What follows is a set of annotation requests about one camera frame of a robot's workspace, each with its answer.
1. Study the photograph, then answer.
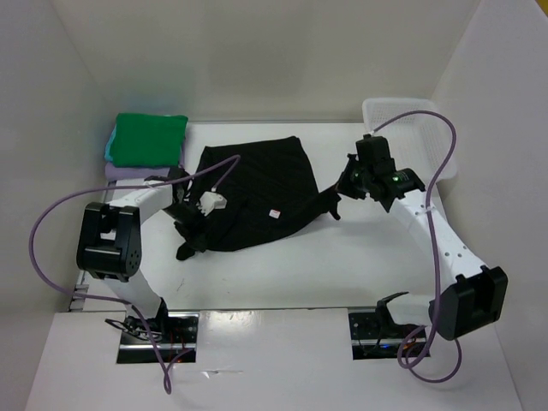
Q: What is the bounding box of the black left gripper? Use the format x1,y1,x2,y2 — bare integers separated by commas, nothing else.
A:
163,200,217,253

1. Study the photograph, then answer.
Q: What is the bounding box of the black t shirt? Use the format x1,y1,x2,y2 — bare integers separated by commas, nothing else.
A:
176,136,341,261

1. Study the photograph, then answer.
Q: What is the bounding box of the purple t shirt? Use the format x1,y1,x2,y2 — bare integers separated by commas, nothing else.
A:
104,146,184,182

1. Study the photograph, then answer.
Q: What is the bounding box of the green t shirt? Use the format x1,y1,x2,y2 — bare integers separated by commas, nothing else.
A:
110,113,188,168

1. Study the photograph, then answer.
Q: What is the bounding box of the cyan t shirt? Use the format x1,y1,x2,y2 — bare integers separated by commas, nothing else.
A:
104,127,116,163

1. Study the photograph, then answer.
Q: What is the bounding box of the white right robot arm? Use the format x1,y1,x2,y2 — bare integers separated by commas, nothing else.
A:
336,134,509,341

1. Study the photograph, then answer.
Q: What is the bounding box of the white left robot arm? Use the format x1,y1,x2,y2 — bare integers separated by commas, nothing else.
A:
76,169,217,343

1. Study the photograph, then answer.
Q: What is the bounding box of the white plastic laundry basket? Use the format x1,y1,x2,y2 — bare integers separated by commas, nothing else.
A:
362,98,452,183

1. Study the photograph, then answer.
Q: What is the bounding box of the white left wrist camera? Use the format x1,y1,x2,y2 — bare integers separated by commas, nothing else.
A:
197,191,228,217

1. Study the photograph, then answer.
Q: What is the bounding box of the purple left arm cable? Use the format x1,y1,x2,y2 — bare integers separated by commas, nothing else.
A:
28,154,242,395

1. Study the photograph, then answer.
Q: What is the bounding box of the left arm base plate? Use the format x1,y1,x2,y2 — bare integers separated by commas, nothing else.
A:
106,313,199,365

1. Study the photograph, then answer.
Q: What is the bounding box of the aluminium table edge rail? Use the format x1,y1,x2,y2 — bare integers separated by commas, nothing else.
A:
68,121,371,312

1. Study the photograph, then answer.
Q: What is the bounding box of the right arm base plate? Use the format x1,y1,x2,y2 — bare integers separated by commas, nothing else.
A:
348,307,417,360

